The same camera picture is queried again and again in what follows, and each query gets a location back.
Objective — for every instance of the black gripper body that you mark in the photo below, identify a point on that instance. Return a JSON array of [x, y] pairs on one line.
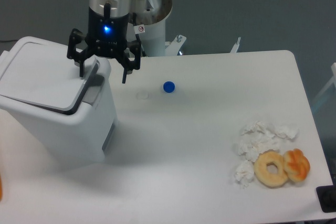
[[106, 37]]

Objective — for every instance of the crumpled white tissue lower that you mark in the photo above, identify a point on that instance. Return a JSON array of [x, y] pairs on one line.
[[244, 173]]

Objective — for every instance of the crumpled white tissue right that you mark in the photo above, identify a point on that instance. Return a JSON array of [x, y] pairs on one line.
[[286, 131]]

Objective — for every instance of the crumpled white tissue upper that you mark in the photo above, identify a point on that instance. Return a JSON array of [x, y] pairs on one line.
[[255, 126]]

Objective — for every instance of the orange twisted bread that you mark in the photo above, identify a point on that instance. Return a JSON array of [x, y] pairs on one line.
[[296, 165]]

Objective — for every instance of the crumpled white tissue middle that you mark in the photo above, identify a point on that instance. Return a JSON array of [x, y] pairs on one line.
[[251, 146]]

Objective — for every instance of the plain ring donut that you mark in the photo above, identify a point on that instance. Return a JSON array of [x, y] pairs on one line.
[[269, 169]]

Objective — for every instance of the blue bottle cap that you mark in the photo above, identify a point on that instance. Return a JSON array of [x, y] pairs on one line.
[[168, 87]]

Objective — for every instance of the white bottle cap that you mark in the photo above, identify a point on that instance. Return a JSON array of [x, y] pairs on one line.
[[142, 95]]

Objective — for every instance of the white trash can lid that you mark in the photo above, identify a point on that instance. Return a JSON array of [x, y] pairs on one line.
[[38, 72]]

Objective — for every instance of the orange object left edge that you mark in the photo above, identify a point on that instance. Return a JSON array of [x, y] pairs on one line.
[[1, 188]]

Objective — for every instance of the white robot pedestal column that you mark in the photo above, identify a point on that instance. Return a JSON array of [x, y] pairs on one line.
[[150, 24]]

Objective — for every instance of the white frame right edge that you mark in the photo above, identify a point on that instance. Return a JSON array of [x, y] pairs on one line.
[[325, 93]]

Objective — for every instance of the white trash can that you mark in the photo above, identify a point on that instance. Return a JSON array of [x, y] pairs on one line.
[[82, 134]]

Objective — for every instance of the black device at corner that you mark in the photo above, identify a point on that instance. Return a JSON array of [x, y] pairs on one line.
[[326, 197]]

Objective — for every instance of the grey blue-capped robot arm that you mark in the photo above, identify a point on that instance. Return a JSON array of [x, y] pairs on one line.
[[112, 8]]

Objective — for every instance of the white metal mounting frame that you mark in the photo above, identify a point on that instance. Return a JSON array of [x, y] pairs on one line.
[[174, 48]]

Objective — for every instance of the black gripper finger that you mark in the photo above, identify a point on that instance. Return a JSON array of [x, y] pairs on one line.
[[75, 38], [123, 59]]

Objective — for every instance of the crumpled white tissue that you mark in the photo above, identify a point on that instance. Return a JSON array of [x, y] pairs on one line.
[[255, 126], [286, 131], [244, 173], [251, 146]]

